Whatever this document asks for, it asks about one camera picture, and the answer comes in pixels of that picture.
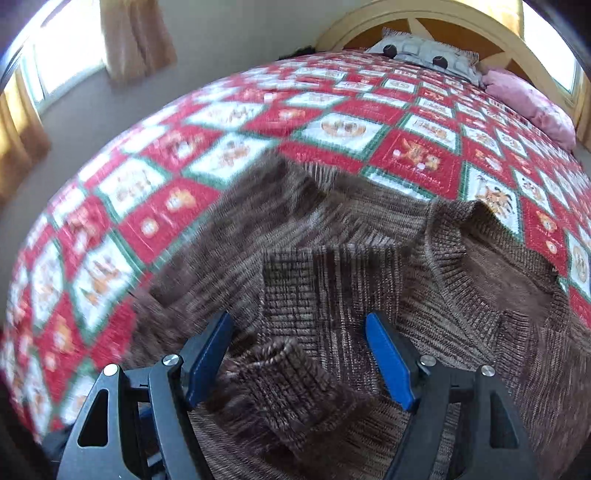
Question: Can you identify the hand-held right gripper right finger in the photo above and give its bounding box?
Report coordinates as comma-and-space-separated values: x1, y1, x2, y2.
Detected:
365, 311, 539, 480

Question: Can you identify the red white patchwork printed quilt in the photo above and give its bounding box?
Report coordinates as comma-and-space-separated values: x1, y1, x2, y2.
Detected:
0, 51, 591, 444

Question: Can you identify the brown knitted sweater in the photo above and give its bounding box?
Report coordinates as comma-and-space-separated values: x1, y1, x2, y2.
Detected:
124, 150, 591, 480

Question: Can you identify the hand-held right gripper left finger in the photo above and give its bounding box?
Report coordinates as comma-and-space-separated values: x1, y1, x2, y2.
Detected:
58, 310, 234, 480

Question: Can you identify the grey patterned pillow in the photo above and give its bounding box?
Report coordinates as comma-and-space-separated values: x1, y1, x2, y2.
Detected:
367, 28, 483, 86

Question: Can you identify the pink pillow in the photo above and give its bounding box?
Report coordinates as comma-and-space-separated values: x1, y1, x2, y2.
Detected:
480, 68, 578, 151

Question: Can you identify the tan curtain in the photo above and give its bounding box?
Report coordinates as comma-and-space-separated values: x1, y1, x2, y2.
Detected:
0, 69, 51, 185
99, 0, 178, 86

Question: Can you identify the cream wooden headboard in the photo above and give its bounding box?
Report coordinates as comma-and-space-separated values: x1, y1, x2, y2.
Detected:
316, 0, 585, 153

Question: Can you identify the yellow curtain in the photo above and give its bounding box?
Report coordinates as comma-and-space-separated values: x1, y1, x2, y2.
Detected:
480, 0, 525, 40

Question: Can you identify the bright window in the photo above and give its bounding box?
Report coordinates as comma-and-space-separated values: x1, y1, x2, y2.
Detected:
522, 0, 583, 97
18, 0, 107, 116

